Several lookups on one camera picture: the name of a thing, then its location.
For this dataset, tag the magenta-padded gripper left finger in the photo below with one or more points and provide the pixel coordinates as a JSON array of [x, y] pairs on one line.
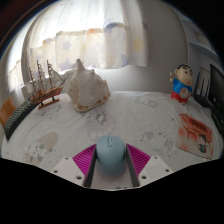
[[81, 160]]

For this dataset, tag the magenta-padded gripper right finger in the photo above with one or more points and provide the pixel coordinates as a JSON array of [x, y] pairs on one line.
[[138, 160]]

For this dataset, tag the light blue computer mouse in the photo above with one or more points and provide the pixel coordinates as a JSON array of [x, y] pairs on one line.
[[111, 156]]

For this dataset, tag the orange printed mouse pad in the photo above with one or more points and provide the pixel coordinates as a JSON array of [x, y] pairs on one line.
[[195, 135]]

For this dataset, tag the white cartoon-print tablecloth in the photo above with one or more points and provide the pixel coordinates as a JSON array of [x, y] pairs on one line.
[[140, 113]]

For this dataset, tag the large white conch shell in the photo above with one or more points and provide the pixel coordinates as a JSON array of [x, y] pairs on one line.
[[87, 88]]

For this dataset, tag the wooden model sailing ship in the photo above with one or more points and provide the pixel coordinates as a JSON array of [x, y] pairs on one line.
[[45, 95]]

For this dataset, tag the black keyboard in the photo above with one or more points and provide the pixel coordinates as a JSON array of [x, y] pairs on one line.
[[18, 118]]

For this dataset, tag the cartoon boy clock figurine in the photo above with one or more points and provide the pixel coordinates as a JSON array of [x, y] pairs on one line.
[[181, 88]]

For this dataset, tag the black router with antennas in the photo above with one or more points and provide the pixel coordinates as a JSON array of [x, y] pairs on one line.
[[201, 98]]

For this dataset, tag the orange wooden chair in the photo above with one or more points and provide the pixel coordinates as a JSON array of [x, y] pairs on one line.
[[6, 110]]

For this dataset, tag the black monitor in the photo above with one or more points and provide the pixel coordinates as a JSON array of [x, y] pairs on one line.
[[217, 86]]

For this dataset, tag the white star-print curtain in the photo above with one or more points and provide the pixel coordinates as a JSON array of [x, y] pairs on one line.
[[90, 30]]

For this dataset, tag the white wall shelf unit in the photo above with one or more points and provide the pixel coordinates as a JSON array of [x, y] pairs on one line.
[[203, 41]]

